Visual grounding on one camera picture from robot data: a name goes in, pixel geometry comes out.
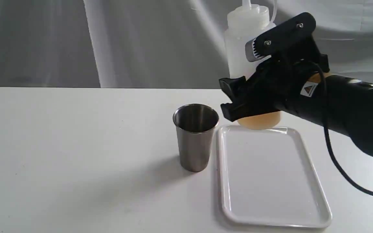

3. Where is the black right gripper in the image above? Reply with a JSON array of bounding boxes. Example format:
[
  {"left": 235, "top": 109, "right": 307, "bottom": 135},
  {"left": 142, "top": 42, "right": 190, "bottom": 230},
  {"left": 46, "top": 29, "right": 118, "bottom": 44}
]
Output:
[{"left": 219, "top": 54, "right": 330, "bottom": 122}]

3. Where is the clear plastic squeeze bottle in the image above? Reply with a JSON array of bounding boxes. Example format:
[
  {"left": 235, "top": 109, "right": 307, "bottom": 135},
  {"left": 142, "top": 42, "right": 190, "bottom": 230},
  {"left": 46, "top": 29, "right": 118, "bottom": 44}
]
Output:
[{"left": 224, "top": 0, "right": 282, "bottom": 130}]

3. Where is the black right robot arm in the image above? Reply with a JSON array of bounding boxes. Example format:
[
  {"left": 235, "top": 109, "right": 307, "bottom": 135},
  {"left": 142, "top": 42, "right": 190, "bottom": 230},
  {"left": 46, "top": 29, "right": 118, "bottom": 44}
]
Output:
[{"left": 219, "top": 58, "right": 373, "bottom": 157}]

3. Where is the stainless steel cup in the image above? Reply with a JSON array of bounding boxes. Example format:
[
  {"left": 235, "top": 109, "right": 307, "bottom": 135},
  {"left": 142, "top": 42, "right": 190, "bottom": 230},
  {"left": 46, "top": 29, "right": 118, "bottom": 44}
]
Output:
[{"left": 172, "top": 104, "right": 219, "bottom": 172}]

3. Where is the white plastic tray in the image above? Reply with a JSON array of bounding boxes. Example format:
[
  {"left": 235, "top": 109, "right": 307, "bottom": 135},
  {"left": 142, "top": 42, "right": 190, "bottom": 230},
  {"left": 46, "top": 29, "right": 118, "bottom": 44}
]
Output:
[{"left": 216, "top": 125, "right": 333, "bottom": 229}]

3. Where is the grey backdrop cloth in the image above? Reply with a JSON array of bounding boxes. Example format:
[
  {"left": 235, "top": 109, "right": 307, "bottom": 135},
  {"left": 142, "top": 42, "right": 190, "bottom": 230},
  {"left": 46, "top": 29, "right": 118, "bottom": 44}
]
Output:
[{"left": 0, "top": 0, "right": 373, "bottom": 89}]

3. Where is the black camera cable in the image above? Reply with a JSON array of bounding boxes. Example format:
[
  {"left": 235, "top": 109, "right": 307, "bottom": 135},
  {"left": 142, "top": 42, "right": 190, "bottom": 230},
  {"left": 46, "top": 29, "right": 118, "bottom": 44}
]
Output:
[{"left": 298, "top": 60, "right": 373, "bottom": 198}]

